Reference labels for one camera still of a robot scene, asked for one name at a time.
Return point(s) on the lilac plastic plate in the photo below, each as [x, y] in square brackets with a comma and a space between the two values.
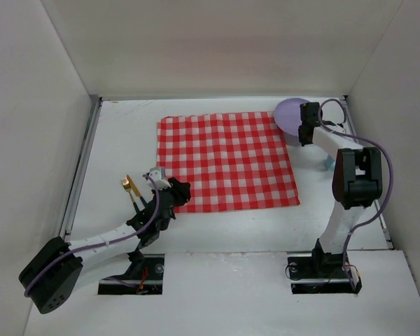
[287, 115]

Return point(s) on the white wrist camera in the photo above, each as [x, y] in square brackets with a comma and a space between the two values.
[334, 127]
[156, 178]

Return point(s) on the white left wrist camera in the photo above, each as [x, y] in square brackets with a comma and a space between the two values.
[156, 178]

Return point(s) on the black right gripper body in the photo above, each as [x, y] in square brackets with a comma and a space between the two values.
[305, 129]

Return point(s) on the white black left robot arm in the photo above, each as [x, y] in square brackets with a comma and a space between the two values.
[62, 267]

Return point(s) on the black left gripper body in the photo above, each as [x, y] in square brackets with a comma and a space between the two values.
[175, 195]

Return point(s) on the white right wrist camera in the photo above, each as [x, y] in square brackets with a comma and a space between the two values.
[334, 127]

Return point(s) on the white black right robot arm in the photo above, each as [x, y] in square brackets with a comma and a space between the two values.
[356, 182]

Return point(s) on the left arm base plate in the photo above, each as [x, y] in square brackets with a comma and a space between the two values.
[142, 278]

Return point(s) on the light blue mug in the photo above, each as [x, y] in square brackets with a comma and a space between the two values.
[329, 163]

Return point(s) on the gold knife green handle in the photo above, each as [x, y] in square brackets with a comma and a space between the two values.
[136, 192]

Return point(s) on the gold fork green handle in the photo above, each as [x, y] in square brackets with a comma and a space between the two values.
[127, 187]

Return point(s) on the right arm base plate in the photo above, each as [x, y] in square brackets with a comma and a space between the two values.
[306, 277]

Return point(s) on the red white checkered cloth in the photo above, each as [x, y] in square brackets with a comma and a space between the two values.
[233, 161]

